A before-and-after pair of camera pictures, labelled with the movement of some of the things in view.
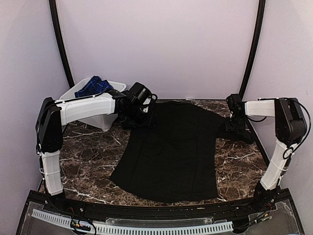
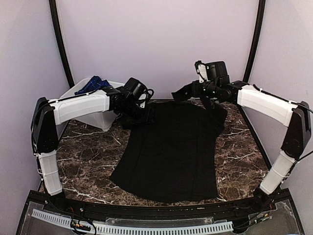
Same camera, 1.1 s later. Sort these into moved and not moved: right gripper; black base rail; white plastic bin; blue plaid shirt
Moved: right gripper
Not moved: white plastic bin; black base rail; blue plaid shirt
